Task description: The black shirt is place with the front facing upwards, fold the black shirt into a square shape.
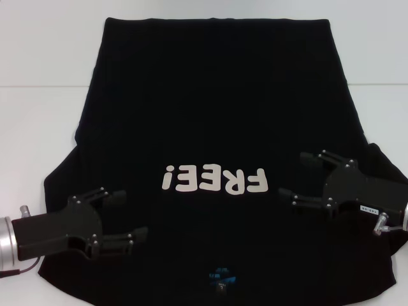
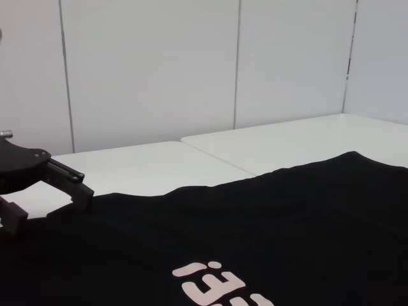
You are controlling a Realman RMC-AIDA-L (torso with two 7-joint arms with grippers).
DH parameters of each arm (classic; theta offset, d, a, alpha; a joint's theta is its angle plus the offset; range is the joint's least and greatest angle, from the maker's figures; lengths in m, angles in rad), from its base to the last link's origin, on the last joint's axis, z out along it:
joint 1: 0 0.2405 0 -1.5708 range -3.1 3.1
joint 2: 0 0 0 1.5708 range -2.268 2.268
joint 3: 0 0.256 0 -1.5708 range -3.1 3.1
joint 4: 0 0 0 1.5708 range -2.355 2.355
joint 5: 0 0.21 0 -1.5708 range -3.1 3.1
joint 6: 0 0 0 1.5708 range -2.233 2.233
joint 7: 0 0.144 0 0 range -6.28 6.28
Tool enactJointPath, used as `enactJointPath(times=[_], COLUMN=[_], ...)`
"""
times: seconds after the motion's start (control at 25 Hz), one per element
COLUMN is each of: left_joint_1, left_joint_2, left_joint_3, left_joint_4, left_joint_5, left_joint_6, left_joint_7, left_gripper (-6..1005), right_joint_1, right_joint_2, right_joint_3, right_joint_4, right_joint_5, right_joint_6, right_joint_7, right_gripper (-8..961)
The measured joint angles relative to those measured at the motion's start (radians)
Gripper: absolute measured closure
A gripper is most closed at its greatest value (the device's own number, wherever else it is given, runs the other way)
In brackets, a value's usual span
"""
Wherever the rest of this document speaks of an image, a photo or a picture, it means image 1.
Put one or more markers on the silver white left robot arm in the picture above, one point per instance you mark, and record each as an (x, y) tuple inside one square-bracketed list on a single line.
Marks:
[(7, 243)]

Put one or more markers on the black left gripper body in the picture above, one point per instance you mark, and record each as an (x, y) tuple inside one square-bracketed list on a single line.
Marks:
[(60, 228)]

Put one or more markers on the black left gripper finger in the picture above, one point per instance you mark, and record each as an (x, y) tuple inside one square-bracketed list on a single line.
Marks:
[(140, 234), (116, 197)]

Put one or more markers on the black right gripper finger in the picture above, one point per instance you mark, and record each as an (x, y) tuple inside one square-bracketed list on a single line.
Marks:
[(306, 202), (309, 157)]

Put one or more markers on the black t-shirt with FREE print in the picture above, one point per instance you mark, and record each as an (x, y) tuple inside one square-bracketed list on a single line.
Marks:
[(207, 111)]

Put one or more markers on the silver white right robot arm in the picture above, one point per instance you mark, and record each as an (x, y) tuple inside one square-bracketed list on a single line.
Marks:
[(405, 216)]

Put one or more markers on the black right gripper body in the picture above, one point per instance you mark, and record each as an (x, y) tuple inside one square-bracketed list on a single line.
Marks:
[(366, 191)]

